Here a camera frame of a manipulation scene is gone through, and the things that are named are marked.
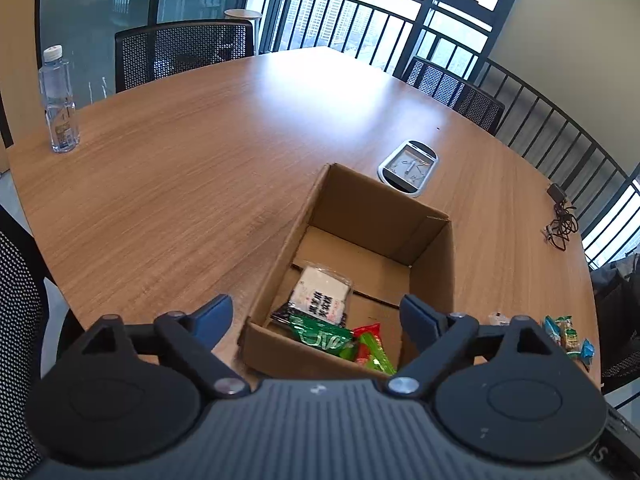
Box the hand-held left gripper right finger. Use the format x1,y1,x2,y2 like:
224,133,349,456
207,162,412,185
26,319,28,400
386,294,555,398

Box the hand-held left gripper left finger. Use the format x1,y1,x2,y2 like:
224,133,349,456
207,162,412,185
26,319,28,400
75,294,252,401

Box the red snack packet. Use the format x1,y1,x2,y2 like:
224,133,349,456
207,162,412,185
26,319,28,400
351,323,384,362

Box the light green snack packet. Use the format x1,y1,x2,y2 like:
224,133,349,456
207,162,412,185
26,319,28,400
356,332,397,377

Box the blue snack packet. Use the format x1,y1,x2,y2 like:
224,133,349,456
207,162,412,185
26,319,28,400
579,338,597,373

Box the dark green snack packet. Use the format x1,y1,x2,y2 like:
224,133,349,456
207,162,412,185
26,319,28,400
287,312,355,359

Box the white snack packet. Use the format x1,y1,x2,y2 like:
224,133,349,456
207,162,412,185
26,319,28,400
271,262,354,328

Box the cardboard box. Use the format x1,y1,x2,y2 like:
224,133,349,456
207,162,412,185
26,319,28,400
237,162,457,380

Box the green and yellow snack packet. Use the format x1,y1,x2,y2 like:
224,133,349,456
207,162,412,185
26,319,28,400
557,315,582,357

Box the black mesh office chair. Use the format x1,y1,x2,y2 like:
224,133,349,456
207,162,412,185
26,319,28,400
0,207,56,463
402,55,506,137
114,19,256,94

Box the clear plastic water bottle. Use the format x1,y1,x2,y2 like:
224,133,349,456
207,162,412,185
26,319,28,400
38,45,81,154

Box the round wooden stool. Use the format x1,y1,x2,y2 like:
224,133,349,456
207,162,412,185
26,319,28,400
223,8,264,56

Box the black metal railing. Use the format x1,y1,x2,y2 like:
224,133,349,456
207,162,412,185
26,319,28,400
259,0,640,266

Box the silver oval cable port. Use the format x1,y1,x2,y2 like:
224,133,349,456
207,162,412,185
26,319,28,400
377,141,441,196

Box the black charger with cable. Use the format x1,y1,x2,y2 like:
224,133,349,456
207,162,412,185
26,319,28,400
541,183,582,252

